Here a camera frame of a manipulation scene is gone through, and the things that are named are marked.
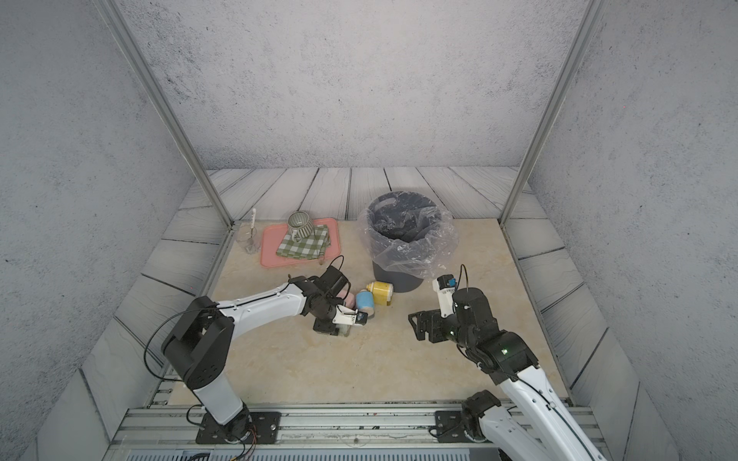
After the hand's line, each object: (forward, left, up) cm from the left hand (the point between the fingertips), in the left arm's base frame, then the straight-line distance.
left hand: (342, 319), depth 89 cm
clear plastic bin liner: (+10, -30, +23) cm, 39 cm away
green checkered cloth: (+31, +14, -2) cm, 34 cm away
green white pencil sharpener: (-4, -1, +2) cm, 5 cm away
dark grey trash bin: (+24, -20, +13) cm, 34 cm away
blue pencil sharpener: (+5, -7, +4) cm, 9 cm away
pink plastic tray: (+38, +31, -2) cm, 49 cm away
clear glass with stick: (+35, +37, +2) cm, 52 cm away
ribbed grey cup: (+42, +19, 0) cm, 46 cm away
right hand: (-8, -23, +16) cm, 29 cm away
